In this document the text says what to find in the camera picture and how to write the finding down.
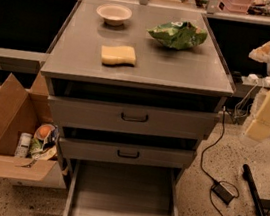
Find black power cable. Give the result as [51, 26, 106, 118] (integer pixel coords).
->
[191, 104, 270, 216]

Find brown cardboard box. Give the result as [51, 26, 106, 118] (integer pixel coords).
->
[0, 74, 65, 189]

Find grey bottom drawer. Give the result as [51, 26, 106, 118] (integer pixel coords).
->
[63, 160, 179, 216]

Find white bowl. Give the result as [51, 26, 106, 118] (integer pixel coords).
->
[96, 3, 132, 26]

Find white can in box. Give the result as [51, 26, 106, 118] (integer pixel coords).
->
[15, 133, 33, 158]

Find black metal floor bar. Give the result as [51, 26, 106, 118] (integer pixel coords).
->
[242, 164, 267, 216]

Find black power adapter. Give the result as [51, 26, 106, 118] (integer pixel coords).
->
[212, 183, 234, 205]

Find snack packages in box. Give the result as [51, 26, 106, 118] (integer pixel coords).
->
[29, 123, 59, 161]

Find white power strip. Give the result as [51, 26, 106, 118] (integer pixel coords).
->
[245, 74, 270, 88]

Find grey top drawer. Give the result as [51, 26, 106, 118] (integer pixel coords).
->
[48, 96, 217, 141]

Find grey drawer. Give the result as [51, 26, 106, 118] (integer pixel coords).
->
[48, 96, 217, 141]
[58, 137, 195, 169]
[63, 160, 179, 216]

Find grey middle drawer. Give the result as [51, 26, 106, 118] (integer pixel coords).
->
[58, 137, 195, 169]

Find pink plastic container stack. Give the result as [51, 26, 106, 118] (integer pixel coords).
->
[218, 0, 253, 14]

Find green chip bag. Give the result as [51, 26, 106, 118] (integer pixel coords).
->
[147, 21, 208, 50]

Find grey drawer cabinet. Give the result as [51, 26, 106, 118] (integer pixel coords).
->
[25, 0, 246, 194]

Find yellow sponge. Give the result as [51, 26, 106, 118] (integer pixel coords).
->
[101, 46, 136, 66]

